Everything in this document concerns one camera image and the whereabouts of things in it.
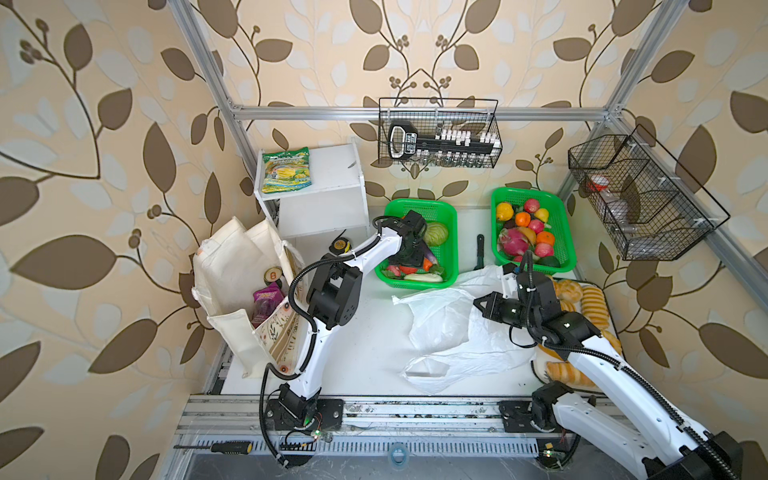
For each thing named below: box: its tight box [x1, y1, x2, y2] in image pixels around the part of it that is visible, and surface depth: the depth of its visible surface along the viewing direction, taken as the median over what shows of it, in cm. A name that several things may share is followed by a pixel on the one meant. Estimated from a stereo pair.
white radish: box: [404, 273, 443, 282], surface depth 98 cm
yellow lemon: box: [496, 202, 514, 221], surface depth 111 cm
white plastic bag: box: [392, 265, 538, 394], surface depth 78 cm
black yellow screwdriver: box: [173, 441, 253, 454], surface depth 70 cm
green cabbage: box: [423, 222, 448, 246], surface depth 104 cm
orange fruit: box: [515, 212, 531, 227], surface depth 112 cm
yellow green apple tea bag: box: [262, 146, 312, 194], surface depth 83 cm
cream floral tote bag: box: [191, 217, 309, 379], surface depth 79 cm
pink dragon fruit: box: [498, 227, 529, 256], surface depth 101 cm
